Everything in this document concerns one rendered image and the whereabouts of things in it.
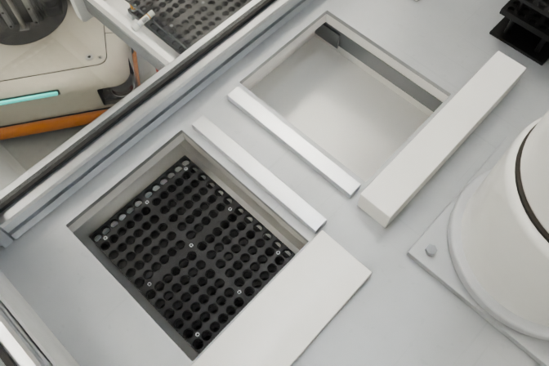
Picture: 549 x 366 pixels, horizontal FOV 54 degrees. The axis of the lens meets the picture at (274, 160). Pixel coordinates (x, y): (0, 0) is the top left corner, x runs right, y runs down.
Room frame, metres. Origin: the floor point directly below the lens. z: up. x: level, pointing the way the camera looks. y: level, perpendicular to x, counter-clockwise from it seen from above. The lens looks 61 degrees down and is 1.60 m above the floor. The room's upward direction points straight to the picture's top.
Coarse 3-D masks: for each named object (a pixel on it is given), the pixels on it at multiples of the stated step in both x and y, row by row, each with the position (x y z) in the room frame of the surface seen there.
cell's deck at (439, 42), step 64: (320, 0) 0.65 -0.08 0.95; (384, 0) 0.65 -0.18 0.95; (448, 0) 0.65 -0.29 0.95; (256, 64) 0.52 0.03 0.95; (448, 64) 0.52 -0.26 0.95; (192, 128) 0.41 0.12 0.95; (256, 128) 0.41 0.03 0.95; (512, 128) 0.41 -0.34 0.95; (256, 192) 0.31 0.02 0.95; (320, 192) 0.31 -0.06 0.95; (448, 192) 0.31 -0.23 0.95; (0, 256) 0.22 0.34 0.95; (64, 256) 0.22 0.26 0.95; (384, 256) 0.22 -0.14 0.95; (64, 320) 0.14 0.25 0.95; (128, 320) 0.14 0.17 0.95; (384, 320) 0.14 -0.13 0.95; (448, 320) 0.14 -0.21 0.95
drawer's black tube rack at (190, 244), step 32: (160, 192) 0.33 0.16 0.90; (192, 192) 0.33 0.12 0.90; (224, 192) 0.33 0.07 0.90; (128, 224) 0.29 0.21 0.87; (160, 224) 0.28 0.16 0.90; (192, 224) 0.28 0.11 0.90; (224, 224) 0.29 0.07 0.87; (256, 224) 0.28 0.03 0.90; (128, 256) 0.24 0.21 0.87; (160, 256) 0.23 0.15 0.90; (192, 256) 0.24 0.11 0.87; (224, 256) 0.23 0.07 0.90; (256, 256) 0.23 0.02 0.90; (288, 256) 0.24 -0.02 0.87; (160, 288) 0.20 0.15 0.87; (192, 288) 0.20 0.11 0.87; (224, 288) 0.19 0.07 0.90; (256, 288) 0.19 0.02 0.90; (192, 320) 0.15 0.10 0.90; (224, 320) 0.16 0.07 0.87
